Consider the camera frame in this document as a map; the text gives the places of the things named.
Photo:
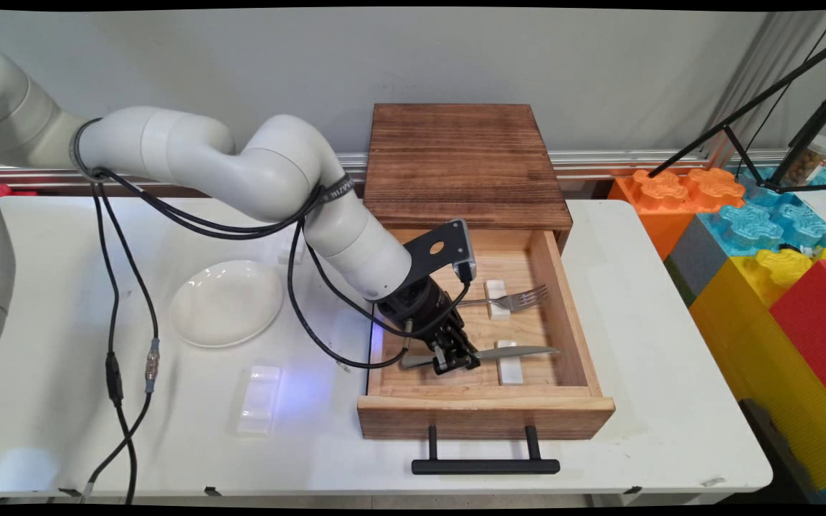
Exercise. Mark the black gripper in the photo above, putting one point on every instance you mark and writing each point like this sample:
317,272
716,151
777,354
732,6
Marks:
420,308

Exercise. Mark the silver table knife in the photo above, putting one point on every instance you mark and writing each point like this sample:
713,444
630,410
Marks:
520,352

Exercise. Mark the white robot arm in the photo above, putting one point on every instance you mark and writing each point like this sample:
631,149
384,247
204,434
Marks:
191,154

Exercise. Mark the white cutlery rest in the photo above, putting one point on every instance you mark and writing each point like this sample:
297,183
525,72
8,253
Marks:
510,373
282,251
261,401
495,288

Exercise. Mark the light wooden drawer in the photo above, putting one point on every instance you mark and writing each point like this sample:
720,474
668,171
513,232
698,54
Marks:
485,419

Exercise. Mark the silver fork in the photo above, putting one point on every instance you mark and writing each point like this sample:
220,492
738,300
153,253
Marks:
520,297

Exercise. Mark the dark wooden cabinet box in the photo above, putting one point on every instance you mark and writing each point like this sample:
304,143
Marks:
463,165

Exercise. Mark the white round plate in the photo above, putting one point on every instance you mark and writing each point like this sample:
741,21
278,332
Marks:
226,304

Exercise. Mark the orange toy block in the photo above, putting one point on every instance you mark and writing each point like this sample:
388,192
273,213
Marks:
653,226

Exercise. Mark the grey toy block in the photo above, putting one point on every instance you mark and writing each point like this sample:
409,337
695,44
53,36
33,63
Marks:
696,261

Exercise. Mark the yellow toy block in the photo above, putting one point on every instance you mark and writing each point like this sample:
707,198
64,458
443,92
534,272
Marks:
757,358

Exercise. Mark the light blue toy block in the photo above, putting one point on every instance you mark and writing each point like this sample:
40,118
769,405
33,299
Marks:
750,229
825,179

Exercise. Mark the red toy block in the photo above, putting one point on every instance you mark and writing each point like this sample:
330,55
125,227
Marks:
814,322

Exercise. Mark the black tripod stand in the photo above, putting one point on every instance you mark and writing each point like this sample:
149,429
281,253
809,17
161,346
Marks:
743,112

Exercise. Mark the clear jar with nuts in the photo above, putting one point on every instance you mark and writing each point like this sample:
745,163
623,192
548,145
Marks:
818,154

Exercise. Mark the grey curtain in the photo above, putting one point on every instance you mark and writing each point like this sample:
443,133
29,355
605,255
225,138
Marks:
779,57

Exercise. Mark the small red object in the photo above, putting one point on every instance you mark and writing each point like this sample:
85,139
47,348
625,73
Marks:
3,190

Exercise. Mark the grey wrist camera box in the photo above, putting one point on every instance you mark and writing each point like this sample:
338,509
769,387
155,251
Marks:
464,251

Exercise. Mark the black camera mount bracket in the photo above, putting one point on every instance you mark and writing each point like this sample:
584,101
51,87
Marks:
431,251

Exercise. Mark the aluminium wall rail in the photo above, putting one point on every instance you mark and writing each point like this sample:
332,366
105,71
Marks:
635,163

